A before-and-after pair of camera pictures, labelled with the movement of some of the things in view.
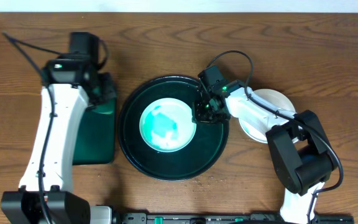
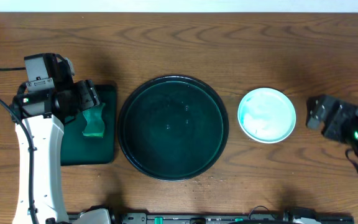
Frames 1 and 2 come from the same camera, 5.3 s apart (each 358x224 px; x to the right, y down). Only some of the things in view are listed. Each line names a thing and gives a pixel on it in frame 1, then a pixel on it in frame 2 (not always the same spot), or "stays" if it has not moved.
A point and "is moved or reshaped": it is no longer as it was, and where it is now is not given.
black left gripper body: x=105 y=87 -> x=89 y=93
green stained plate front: x=166 y=125 is moved or reshaped
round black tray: x=191 y=161 stays
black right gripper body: x=207 y=111 -> x=348 y=127
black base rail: x=230 y=218 stays
